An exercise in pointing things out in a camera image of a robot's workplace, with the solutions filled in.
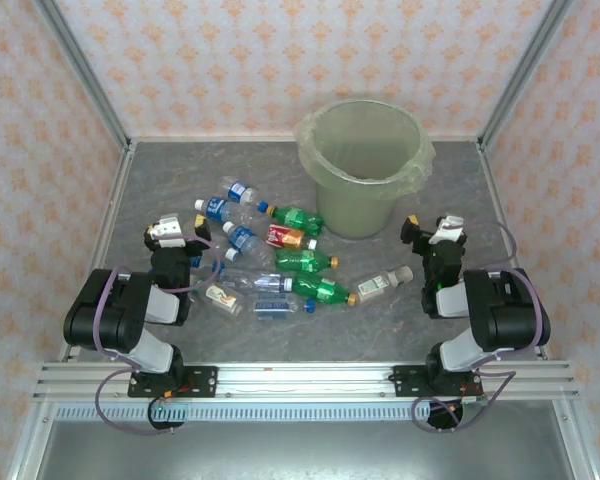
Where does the white-green label clear bottle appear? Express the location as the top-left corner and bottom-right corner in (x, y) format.
(355, 264), (415, 305)

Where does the grey slotted cable duct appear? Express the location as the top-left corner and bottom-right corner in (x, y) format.
(54, 403), (431, 424)

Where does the blue-label bottle white cap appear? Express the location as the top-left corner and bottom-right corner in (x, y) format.
(193, 197), (261, 225)
(222, 221), (277, 267)

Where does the red-orange label bottle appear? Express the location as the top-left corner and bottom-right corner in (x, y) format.
(264, 223), (319, 252)

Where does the aluminium back frame bar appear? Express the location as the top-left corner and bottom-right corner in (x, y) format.
(129, 133), (481, 145)

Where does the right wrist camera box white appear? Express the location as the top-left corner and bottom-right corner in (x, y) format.
(428, 214), (467, 246)

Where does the white-orange label clear bottle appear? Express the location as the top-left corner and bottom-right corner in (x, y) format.
(199, 281), (246, 317)

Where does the crushed clear bottle white cap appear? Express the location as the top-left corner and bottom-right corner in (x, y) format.
(207, 239), (241, 264)

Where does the green plastic soda bottle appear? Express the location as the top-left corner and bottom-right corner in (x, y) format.
(267, 203), (326, 237)
(292, 273), (360, 308)
(274, 248), (340, 275)

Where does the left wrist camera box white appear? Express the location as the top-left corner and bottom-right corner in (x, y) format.
(147, 213), (186, 249)

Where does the aluminium frame post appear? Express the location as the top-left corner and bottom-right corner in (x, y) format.
(32, 0), (134, 151)
(477, 0), (576, 151)

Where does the aluminium frame leg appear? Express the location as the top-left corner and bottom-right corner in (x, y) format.
(7, 399), (56, 480)
(552, 399), (596, 480)

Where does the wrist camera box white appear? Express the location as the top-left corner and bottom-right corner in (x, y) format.
(147, 213), (186, 249)
(428, 214), (467, 246)

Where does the green plastic bin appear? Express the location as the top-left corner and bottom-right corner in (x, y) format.
(299, 98), (434, 239)

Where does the metal sheet shelf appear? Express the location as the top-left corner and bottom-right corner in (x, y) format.
(9, 402), (594, 480)

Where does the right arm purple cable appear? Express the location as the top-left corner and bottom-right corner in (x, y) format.
(412, 221), (539, 434)

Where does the long clear bottle white cap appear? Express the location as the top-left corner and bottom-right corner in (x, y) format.
(219, 268), (295, 294)

